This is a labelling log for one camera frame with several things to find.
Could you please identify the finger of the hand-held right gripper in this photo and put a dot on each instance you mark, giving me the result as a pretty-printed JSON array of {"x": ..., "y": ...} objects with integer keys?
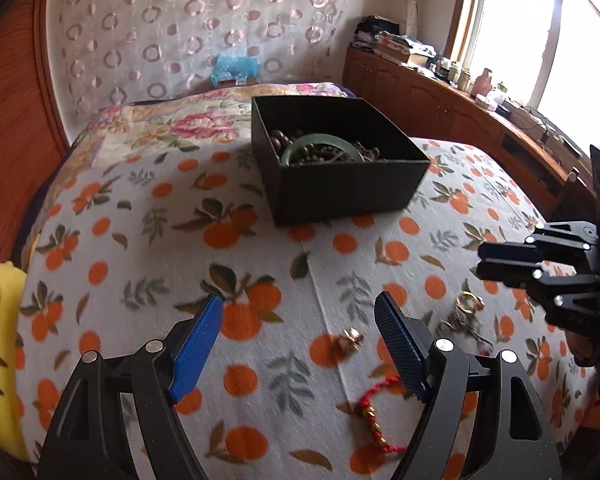
[
  {"x": 510, "y": 272},
  {"x": 510, "y": 252}
]

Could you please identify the cluster of small bottles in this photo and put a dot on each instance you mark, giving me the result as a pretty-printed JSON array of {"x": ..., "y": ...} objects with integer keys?
[{"x": 457, "y": 74}]

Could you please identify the green capped bottle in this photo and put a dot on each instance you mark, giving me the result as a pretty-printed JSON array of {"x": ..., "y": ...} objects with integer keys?
[{"x": 501, "y": 92}]

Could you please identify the floral quilt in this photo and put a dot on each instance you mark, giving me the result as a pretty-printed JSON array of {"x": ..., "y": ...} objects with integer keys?
[{"x": 180, "y": 120}]

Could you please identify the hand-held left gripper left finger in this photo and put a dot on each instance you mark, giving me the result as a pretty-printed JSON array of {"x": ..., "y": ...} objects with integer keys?
[{"x": 195, "y": 355}]

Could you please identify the sheer circle-patterned wall curtain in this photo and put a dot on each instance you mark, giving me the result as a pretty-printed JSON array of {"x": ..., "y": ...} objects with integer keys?
[{"x": 180, "y": 25}]

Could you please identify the yellow cloth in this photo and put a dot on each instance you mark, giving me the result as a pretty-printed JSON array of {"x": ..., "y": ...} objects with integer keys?
[{"x": 0, "y": 310}]

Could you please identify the stack of books and papers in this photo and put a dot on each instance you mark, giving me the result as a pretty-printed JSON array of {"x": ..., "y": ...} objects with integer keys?
[{"x": 405, "y": 50}]

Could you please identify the white tissue pack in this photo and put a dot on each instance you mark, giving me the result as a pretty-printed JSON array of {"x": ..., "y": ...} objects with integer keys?
[{"x": 486, "y": 102}]

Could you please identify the white power strip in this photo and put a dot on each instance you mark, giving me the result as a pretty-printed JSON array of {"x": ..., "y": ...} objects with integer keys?
[{"x": 535, "y": 122}]

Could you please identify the black cardboard box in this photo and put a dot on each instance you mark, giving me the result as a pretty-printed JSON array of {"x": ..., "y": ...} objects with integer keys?
[{"x": 340, "y": 195}]

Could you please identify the pile of dark clothes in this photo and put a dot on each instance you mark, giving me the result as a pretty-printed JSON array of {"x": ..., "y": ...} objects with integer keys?
[{"x": 375, "y": 32}]

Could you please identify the dark blue blanket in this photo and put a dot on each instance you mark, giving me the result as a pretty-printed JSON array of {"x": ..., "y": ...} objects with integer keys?
[{"x": 347, "y": 92}]

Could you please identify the long wooden cabinet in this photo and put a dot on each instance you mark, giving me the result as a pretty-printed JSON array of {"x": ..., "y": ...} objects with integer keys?
[{"x": 430, "y": 105}]

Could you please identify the blue crinkled bag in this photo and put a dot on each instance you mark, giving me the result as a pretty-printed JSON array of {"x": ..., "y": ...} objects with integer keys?
[{"x": 236, "y": 66}]

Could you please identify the green jade bangle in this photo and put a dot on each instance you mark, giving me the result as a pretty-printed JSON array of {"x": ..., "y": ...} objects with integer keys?
[{"x": 290, "y": 152}]

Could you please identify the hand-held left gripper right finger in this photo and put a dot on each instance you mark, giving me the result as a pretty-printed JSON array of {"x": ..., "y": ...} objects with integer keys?
[{"x": 400, "y": 345}]

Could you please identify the small brown box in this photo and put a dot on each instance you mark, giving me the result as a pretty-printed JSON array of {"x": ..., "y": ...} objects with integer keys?
[{"x": 232, "y": 81}]

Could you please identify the pink bottle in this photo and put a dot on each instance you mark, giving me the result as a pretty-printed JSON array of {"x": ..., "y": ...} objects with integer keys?
[{"x": 482, "y": 82}]

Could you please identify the person's right hand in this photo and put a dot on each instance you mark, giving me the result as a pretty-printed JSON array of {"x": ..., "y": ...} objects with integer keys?
[{"x": 585, "y": 347}]

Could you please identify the orange fruit print bedsheet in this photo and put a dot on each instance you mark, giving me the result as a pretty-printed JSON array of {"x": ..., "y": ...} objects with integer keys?
[{"x": 180, "y": 260}]

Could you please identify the wooden framed window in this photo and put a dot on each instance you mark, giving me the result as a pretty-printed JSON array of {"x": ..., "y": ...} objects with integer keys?
[{"x": 530, "y": 25}]

